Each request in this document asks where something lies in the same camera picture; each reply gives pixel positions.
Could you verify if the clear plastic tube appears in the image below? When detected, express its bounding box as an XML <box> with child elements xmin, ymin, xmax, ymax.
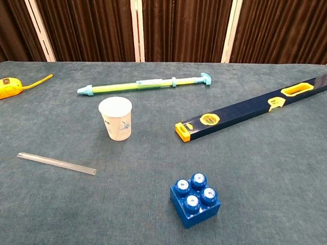
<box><xmin>16</xmin><ymin>152</ymin><xmax>98</xmax><ymax>176</ymax></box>

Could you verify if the white paper cup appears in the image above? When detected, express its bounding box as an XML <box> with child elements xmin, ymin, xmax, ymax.
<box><xmin>97</xmin><ymin>96</ymin><xmax>134</xmax><ymax>142</ymax></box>

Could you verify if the teal table cloth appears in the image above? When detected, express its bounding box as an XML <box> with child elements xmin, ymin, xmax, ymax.
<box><xmin>0</xmin><ymin>53</ymin><xmax>327</xmax><ymax>245</ymax></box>

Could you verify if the green and blue water squirter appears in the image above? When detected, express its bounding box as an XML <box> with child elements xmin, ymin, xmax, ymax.
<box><xmin>76</xmin><ymin>67</ymin><xmax>213</xmax><ymax>102</ymax></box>

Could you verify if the navy and yellow spirit level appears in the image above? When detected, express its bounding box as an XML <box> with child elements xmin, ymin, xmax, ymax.
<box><xmin>174</xmin><ymin>67</ymin><xmax>327</xmax><ymax>148</ymax></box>

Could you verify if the blue toy building block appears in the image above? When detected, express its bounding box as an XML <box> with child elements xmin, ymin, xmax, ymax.
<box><xmin>168</xmin><ymin>171</ymin><xmax>222</xmax><ymax>231</ymax></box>

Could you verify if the brown curtain panel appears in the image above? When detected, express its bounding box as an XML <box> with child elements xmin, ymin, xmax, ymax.
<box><xmin>0</xmin><ymin>0</ymin><xmax>49</xmax><ymax>67</ymax></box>
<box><xmin>229</xmin><ymin>0</ymin><xmax>327</xmax><ymax>67</ymax></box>
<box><xmin>138</xmin><ymin>0</ymin><xmax>235</xmax><ymax>65</ymax></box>
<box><xmin>28</xmin><ymin>0</ymin><xmax>138</xmax><ymax>65</ymax></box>

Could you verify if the yellow tape measure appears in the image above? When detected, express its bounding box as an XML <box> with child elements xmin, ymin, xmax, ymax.
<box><xmin>0</xmin><ymin>71</ymin><xmax>54</xmax><ymax>103</ymax></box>

